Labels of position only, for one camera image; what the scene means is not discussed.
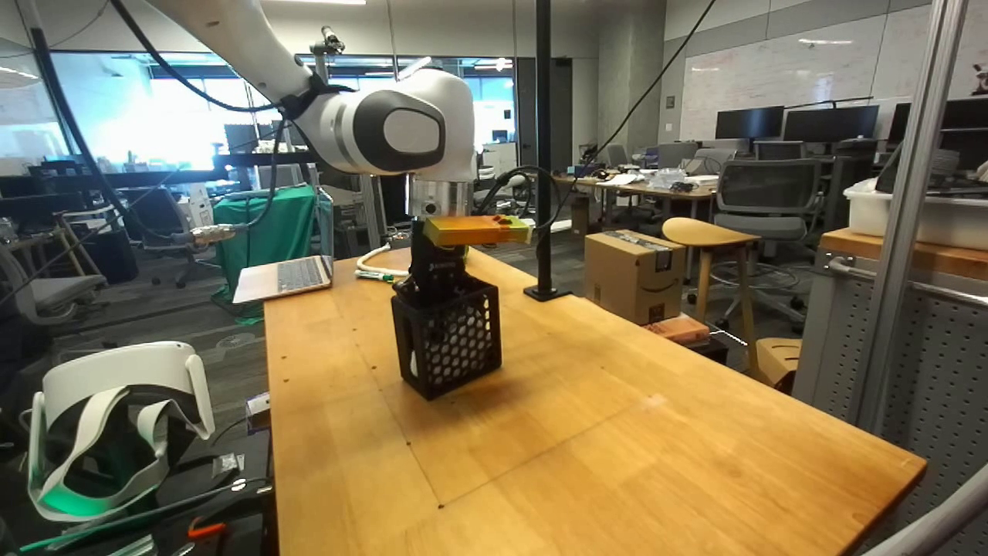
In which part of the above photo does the brown low seat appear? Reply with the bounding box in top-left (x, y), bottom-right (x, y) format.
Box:
top-left (647, 309), bottom-right (718, 351)

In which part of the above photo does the white cable loop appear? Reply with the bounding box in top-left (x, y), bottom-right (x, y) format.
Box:
top-left (351, 242), bottom-right (414, 288)

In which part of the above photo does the black computer monitor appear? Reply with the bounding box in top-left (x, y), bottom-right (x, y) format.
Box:
top-left (712, 101), bottom-right (785, 143)
top-left (873, 91), bottom-right (988, 195)
top-left (783, 99), bottom-right (879, 147)

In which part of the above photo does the grey metal bar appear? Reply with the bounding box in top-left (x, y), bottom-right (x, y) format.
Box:
top-left (859, 461), bottom-right (988, 556)

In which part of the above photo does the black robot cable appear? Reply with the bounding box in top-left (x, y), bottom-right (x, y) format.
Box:
top-left (26, 0), bottom-right (298, 245)

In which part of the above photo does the grey mesh office chair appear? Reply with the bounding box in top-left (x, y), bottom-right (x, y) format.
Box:
top-left (712, 152), bottom-right (829, 312)

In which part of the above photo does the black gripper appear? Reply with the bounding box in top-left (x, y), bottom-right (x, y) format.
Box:
top-left (408, 219), bottom-right (471, 297)

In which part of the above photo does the black rolling chair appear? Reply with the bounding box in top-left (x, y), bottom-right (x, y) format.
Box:
top-left (119, 186), bottom-right (213, 290)

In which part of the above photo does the cardboard shipping box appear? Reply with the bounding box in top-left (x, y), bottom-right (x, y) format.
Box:
top-left (580, 226), bottom-right (686, 327)

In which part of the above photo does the wooden side bench top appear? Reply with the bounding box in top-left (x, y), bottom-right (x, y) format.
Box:
top-left (816, 226), bottom-right (988, 288)

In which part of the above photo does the black pole with base plate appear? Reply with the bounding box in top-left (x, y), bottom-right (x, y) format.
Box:
top-left (523, 0), bottom-right (573, 301)

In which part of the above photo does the green fabric cover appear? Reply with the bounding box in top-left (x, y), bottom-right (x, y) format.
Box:
top-left (209, 182), bottom-right (336, 301)

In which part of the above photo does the aluminium frame post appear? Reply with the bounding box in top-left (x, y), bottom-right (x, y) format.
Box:
top-left (852, 0), bottom-right (975, 436)

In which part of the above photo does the small wooden stool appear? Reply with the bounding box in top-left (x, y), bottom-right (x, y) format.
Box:
top-left (748, 334), bottom-right (803, 396)

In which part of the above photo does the white VR headset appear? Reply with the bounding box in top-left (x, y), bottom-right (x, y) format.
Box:
top-left (26, 338), bottom-right (219, 525)

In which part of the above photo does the cluttered office desk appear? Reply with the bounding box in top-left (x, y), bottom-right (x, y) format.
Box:
top-left (554, 168), bottom-right (723, 236)

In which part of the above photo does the grey padded chair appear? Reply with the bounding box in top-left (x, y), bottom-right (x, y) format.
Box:
top-left (0, 242), bottom-right (112, 334)

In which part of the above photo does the red handled tool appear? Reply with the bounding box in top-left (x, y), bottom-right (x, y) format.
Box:
top-left (182, 518), bottom-right (231, 547)

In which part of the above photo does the silver laptop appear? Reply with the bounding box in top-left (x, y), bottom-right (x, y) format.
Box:
top-left (230, 253), bottom-right (336, 309)

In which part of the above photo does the grey perforated panel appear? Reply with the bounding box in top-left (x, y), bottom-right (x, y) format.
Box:
top-left (790, 265), bottom-right (988, 556)

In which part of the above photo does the tall wooden stool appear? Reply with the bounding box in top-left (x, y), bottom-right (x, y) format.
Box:
top-left (659, 213), bottom-right (765, 344)

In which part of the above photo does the black perforated box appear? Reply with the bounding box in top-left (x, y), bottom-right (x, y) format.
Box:
top-left (386, 272), bottom-right (506, 405)

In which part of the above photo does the white plastic bin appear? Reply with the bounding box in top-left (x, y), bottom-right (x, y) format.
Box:
top-left (841, 175), bottom-right (988, 253)

